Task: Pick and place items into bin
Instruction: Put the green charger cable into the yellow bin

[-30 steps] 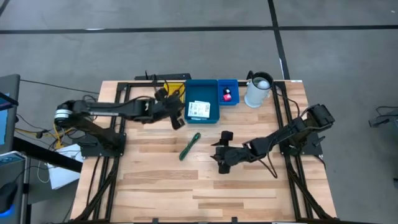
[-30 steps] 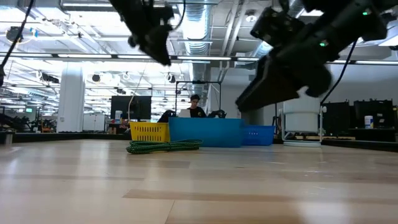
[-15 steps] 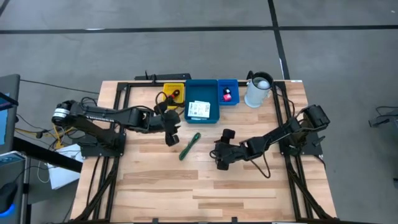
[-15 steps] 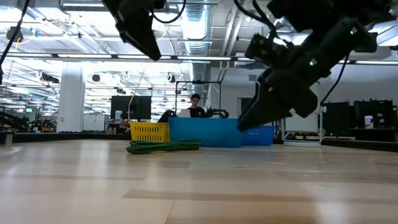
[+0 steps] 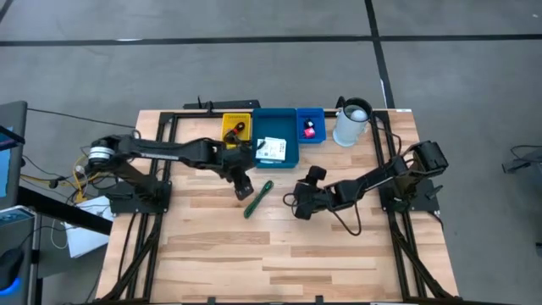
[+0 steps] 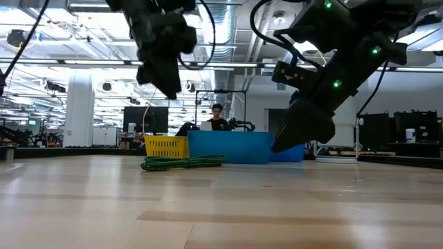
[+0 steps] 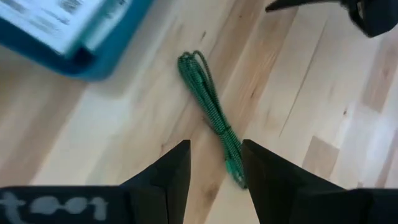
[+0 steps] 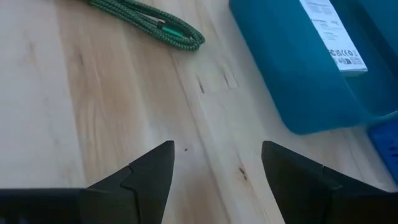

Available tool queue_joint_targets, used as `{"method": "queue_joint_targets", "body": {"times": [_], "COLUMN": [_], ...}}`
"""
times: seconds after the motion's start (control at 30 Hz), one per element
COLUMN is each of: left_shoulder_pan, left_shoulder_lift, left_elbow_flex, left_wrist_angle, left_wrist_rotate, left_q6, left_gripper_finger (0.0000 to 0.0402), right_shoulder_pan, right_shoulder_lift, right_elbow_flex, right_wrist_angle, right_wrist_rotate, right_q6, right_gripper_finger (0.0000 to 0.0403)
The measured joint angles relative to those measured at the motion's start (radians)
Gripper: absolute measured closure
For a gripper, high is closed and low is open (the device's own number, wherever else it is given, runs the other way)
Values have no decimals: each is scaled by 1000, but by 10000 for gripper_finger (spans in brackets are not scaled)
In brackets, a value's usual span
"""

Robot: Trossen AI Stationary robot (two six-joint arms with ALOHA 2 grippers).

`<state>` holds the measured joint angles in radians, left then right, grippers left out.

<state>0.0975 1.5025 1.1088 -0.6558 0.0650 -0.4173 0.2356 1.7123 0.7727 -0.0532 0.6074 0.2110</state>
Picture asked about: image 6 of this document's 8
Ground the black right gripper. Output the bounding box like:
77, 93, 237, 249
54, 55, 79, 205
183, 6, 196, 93
271, 30, 408, 153

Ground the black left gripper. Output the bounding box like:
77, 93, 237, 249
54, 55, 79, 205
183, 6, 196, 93
107, 0, 197, 100

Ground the green black braided cable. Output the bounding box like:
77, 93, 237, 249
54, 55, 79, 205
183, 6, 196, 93
140, 154, 227, 172

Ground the small blue plastic bin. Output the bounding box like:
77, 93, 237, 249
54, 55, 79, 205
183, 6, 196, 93
269, 142, 306, 163

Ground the yellow plastic bin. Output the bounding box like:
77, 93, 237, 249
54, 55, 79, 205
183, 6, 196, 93
144, 135, 190, 159

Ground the large blue plastic bin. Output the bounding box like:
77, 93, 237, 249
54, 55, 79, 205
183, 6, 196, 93
187, 130, 274, 165

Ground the black background monitor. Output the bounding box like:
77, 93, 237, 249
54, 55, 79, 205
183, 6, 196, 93
123, 106, 170, 136

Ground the white metal canister stand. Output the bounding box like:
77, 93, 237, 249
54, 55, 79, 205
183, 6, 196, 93
313, 117, 365, 164

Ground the overhead LED light bar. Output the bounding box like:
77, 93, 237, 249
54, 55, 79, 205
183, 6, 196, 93
0, 57, 443, 73

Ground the black cabinet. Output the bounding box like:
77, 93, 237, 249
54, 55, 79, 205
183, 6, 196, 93
393, 110, 441, 145
358, 112, 392, 155

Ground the person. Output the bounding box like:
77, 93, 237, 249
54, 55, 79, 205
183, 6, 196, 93
206, 102, 231, 131

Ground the white square pillar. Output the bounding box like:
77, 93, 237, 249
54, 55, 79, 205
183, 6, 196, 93
63, 68, 97, 148

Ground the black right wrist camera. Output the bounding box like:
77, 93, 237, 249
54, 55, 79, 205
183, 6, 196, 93
271, 61, 321, 91

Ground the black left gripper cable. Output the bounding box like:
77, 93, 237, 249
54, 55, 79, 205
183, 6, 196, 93
178, 0, 217, 70

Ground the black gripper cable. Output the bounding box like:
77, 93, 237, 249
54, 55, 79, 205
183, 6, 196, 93
178, 0, 217, 70
248, 0, 325, 70

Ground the silver spiral ventilation duct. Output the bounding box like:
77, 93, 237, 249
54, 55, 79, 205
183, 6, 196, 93
197, 0, 237, 91

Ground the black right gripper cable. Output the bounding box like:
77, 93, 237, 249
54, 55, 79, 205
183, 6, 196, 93
248, 0, 325, 70

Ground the black ceiling device yellow cable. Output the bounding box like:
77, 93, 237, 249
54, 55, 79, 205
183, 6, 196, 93
6, 29, 27, 48

